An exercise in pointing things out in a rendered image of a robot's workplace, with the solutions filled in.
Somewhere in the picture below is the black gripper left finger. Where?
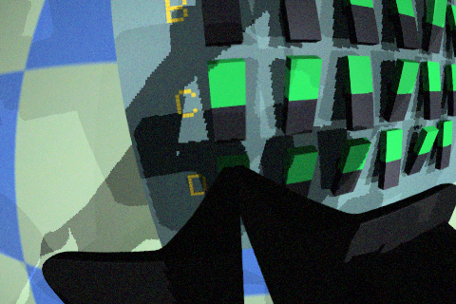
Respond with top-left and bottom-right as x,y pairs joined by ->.
42,167 -> 244,304

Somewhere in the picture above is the light blue switch panel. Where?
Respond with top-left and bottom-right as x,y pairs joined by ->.
110,0 -> 456,247

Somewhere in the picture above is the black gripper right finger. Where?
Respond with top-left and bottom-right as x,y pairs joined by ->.
233,166 -> 456,304

